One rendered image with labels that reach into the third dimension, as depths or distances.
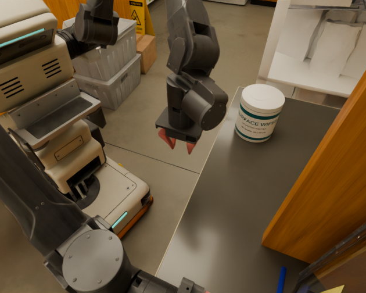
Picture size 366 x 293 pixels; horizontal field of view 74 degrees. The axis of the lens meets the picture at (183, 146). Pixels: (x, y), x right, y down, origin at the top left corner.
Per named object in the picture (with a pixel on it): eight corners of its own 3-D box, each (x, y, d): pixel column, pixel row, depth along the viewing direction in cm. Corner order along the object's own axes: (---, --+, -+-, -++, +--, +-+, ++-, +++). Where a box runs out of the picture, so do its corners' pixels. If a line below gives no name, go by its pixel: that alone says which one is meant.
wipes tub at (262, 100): (274, 122, 88) (287, 88, 77) (268, 147, 80) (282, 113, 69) (239, 114, 91) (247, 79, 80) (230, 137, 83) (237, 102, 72)
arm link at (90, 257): (99, 221, 38) (49, 267, 33) (76, 177, 29) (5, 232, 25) (157, 271, 33) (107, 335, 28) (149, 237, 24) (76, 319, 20)
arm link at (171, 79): (185, 62, 47) (160, 71, 44) (207, 79, 43) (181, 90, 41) (185, 92, 52) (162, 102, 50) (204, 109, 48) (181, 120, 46)
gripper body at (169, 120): (198, 142, 51) (200, 116, 45) (154, 129, 53) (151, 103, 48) (208, 123, 55) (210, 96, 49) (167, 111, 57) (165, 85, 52)
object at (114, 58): (142, 54, 247) (137, 20, 223) (108, 85, 210) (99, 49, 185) (107, 46, 258) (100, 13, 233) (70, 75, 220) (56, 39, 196)
